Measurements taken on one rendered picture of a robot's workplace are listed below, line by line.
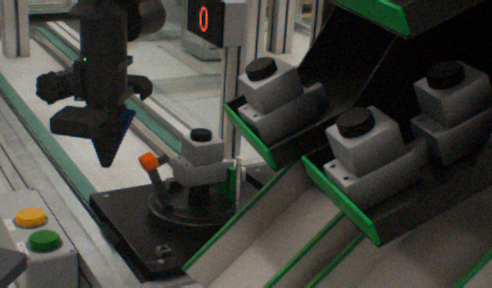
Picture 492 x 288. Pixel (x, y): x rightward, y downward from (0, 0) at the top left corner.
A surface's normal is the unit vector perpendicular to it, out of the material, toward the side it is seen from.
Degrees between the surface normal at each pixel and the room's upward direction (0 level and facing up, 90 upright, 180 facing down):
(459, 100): 90
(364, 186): 90
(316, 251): 90
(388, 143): 90
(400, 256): 45
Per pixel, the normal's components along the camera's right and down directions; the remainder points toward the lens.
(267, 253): -0.63, -0.61
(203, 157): 0.48, 0.35
